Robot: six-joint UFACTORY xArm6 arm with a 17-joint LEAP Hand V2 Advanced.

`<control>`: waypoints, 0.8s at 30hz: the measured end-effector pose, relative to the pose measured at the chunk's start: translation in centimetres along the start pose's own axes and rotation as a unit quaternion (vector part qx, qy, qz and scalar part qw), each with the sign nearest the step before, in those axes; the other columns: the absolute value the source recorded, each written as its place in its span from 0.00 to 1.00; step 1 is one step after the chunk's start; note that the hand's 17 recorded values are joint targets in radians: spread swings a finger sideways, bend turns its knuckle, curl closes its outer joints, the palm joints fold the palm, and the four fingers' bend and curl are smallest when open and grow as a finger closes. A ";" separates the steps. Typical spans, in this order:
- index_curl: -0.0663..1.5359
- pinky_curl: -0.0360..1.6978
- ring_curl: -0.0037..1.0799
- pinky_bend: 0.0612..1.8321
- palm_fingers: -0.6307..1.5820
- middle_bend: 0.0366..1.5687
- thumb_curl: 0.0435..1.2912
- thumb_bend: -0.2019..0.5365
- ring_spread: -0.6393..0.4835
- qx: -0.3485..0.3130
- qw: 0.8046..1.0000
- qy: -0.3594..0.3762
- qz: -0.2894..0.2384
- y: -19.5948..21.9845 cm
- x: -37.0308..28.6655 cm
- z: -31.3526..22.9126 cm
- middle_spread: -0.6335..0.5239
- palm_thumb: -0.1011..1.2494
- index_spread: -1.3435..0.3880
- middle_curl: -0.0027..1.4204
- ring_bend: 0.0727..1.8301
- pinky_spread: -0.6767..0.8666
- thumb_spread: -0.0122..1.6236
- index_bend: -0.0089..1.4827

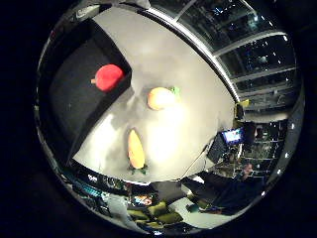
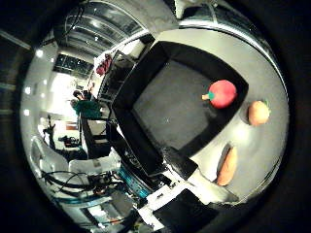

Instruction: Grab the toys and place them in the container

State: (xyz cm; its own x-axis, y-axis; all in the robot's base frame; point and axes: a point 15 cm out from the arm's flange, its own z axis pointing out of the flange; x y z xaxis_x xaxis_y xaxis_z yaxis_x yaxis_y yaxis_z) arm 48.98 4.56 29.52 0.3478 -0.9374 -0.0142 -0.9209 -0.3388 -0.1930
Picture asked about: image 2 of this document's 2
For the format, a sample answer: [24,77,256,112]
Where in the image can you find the long plush radish toy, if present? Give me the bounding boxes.
[216,146,239,187]

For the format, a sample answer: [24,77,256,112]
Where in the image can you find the red plush apple toy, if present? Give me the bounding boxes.
[201,79,238,110]

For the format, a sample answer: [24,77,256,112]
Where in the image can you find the yellow plush pineapple toy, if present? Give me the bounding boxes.
[247,99,271,127]

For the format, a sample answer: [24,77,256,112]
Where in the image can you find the black square container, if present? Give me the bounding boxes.
[111,40,250,178]

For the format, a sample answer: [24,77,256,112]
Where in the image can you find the black cart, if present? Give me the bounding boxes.
[79,116,113,159]

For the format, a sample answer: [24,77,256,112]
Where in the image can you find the dark metal shelf rack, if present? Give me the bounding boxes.
[98,50,135,105]

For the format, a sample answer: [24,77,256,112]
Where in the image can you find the person in teal shirt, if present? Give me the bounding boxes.
[70,89,103,120]

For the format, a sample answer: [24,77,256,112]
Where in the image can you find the red hanging cloth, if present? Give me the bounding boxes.
[95,53,114,77]

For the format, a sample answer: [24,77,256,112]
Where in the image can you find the black cable tangle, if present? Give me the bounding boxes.
[40,170,111,198]

